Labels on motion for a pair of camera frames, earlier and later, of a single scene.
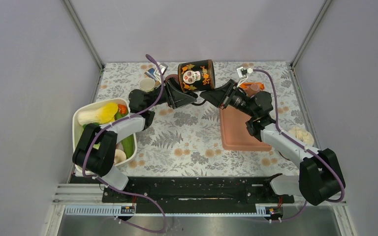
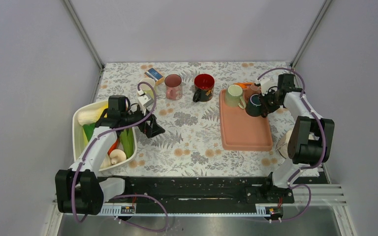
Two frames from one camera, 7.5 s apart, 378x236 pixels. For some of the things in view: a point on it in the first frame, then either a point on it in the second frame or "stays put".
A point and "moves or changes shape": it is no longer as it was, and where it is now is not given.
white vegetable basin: [102, 113] stays put
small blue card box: [150, 73] stays put
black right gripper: [219, 97] → [266, 108]
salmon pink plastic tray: [235, 135] stays put
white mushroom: [119, 156] stays put
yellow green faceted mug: [147, 84] stays put
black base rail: [199, 190] stays put
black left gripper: [175, 96] → [152, 130]
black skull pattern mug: [197, 75] moves or changes shape
